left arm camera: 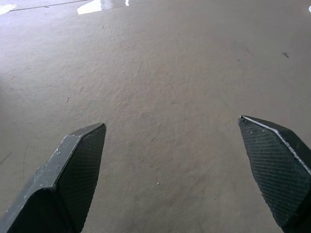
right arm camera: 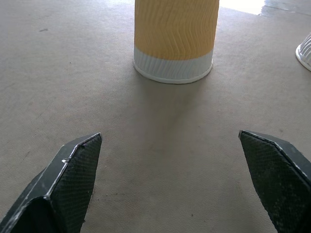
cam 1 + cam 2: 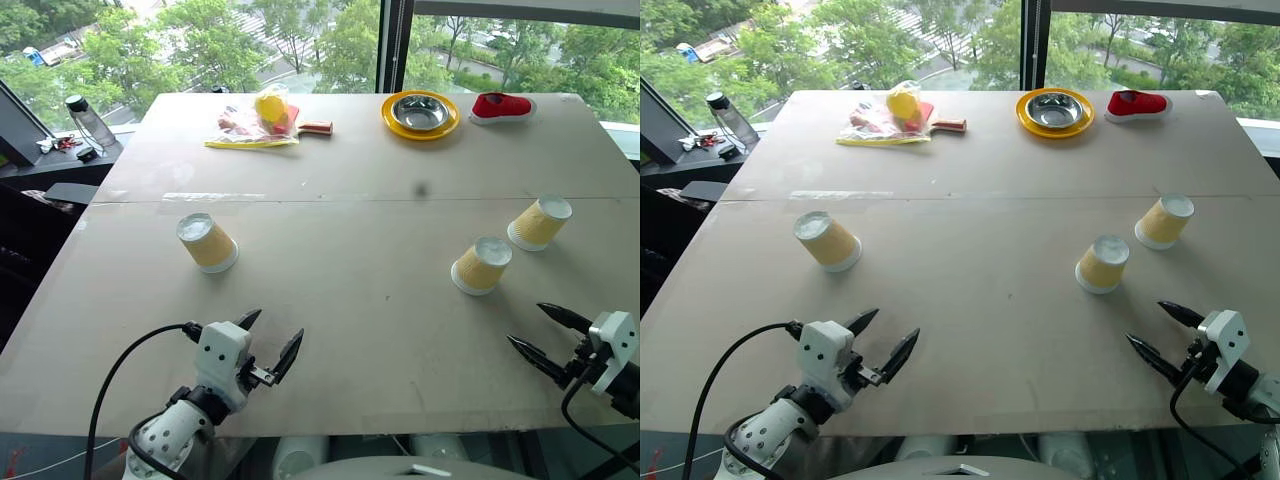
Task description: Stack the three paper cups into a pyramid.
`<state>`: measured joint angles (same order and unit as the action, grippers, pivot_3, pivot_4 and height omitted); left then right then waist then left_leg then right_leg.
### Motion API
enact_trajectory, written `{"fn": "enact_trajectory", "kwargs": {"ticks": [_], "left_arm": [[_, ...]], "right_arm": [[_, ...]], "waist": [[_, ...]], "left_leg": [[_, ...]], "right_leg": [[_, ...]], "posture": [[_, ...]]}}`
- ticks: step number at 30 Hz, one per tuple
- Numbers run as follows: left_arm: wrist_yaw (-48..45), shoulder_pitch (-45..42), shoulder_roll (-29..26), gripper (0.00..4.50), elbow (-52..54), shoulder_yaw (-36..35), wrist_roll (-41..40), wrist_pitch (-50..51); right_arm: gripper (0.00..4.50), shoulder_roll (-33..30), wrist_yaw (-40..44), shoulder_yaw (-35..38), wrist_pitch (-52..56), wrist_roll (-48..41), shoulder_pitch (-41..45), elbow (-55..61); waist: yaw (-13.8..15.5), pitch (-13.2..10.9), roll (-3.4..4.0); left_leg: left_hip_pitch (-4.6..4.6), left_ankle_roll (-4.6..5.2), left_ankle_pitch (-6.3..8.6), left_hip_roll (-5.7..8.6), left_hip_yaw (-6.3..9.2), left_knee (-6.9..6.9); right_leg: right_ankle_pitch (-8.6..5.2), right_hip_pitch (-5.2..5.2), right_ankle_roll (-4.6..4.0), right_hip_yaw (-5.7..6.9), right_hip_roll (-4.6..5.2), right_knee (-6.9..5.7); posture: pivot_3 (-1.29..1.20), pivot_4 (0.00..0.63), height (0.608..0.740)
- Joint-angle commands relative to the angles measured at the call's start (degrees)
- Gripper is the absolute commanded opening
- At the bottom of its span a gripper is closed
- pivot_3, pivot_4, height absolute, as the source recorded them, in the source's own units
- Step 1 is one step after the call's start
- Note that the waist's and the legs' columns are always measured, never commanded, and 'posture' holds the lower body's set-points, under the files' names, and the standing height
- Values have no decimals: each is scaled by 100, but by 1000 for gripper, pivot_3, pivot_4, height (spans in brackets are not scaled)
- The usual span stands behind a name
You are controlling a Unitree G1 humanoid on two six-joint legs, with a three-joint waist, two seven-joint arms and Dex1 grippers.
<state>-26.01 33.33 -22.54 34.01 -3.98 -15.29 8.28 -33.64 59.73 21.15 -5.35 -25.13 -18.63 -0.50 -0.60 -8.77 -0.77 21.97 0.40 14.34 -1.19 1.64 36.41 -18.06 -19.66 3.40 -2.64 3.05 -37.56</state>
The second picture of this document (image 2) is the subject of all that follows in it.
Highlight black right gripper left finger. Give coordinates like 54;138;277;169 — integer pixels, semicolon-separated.
0;132;103;233

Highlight yellow and white paper cup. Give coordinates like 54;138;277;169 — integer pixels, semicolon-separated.
133;0;220;84
295;33;311;72

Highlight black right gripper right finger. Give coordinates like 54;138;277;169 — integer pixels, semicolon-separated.
239;130;311;233

